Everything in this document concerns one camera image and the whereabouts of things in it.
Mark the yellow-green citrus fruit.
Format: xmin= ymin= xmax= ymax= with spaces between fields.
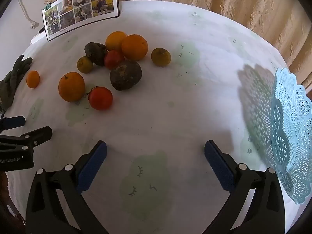
xmin=77 ymin=56 xmax=94 ymax=74
xmin=151 ymin=48 xmax=171 ymax=67

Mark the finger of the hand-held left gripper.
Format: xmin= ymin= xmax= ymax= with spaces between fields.
xmin=0 ymin=116 xmax=26 ymax=130
xmin=0 ymin=126 xmax=53 ymax=152

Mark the white printed tablecloth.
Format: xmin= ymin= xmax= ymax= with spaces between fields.
xmin=5 ymin=0 xmax=293 ymax=234

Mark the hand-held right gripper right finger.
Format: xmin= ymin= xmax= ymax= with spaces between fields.
xmin=204 ymin=140 xmax=285 ymax=234

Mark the small dark brown fruit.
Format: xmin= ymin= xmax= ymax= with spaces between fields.
xmin=84 ymin=42 xmax=108 ymax=66

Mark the red tomato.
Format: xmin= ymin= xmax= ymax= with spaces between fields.
xmin=88 ymin=86 xmax=113 ymax=111
xmin=104 ymin=50 xmax=125 ymax=70

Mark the grey-green work glove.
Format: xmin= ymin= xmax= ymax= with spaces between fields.
xmin=0 ymin=55 xmax=33 ymax=113

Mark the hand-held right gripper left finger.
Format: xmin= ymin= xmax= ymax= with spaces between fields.
xmin=26 ymin=140 xmax=110 ymax=234

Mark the large orange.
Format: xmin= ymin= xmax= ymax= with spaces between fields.
xmin=121 ymin=34 xmax=149 ymax=61
xmin=105 ymin=31 xmax=128 ymax=52
xmin=58 ymin=72 xmax=86 ymax=102

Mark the light blue lattice plastic basket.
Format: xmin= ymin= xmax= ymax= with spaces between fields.
xmin=270 ymin=67 xmax=312 ymax=205

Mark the small orange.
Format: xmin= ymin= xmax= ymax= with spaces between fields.
xmin=26 ymin=70 xmax=40 ymax=89

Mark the white cable with plug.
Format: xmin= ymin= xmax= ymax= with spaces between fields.
xmin=18 ymin=0 xmax=39 ymax=30

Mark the photo collage board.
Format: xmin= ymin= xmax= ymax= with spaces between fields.
xmin=42 ymin=0 xmax=120 ymax=42

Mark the large dark brown round fruit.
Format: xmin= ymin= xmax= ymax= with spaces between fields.
xmin=110 ymin=60 xmax=142 ymax=91

